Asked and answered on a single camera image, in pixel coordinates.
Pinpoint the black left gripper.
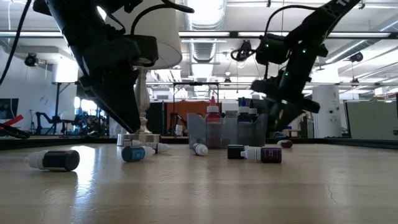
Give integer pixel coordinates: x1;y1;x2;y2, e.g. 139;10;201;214
77;34;141;134

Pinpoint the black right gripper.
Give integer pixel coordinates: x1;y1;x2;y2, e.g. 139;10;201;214
251;77;320;131

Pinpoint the small purple dropper bottle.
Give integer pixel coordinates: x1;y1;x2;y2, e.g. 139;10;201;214
240;146;284;164

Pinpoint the translucent grey plastic bin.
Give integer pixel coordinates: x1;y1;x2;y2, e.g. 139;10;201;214
185;113;269;150

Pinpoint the small dropper bottle white cap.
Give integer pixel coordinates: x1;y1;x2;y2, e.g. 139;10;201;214
122;139;143;148
145;141;171;154

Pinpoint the small black dropper bottle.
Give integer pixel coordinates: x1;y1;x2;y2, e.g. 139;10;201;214
226;144;247;161

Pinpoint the large red food coloring bottle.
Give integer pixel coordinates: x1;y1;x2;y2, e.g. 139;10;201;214
205;96;223;149

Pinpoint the small black bottle white cap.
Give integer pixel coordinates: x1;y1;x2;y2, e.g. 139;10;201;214
24;149;81;172

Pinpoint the silver lamp with white shade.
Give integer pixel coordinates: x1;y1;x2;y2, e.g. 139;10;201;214
104;0;183;146

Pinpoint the white round column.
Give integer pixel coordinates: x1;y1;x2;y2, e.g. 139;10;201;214
312;85;343;139

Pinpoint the black background cabinet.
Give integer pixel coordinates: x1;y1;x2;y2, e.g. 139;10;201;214
145;101;165;134

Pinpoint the small blue dropper bottle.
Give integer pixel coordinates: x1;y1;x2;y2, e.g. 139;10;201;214
120;145;156;163

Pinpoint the black ceiling spotlight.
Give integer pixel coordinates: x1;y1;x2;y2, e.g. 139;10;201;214
24;52;40;68
348;51;364;63

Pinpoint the orange partition panel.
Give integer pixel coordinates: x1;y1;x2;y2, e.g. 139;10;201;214
165;100;208;120

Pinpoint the green partition panel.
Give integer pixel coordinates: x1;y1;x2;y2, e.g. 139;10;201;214
344;100;398;140

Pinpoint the small blue cap bottle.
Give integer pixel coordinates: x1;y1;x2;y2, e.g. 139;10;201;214
190;142;210;157

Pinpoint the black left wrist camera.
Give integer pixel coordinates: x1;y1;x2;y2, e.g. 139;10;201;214
130;34;160;68

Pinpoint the black aluminium table frame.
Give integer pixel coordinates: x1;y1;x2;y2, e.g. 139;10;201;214
0;135;398;151

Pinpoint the black metal rack frame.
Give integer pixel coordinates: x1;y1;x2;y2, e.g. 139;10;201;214
172;82;220;119

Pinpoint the black wall monitor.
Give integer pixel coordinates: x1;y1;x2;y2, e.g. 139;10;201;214
0;98;20;121

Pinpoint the red strap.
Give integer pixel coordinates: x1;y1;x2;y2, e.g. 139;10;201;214
0;114;25;131

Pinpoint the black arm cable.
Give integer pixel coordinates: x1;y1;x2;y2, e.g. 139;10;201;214
0;0;32;85

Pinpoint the silver ventilation duct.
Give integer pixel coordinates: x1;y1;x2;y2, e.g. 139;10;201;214
183;0;228;63

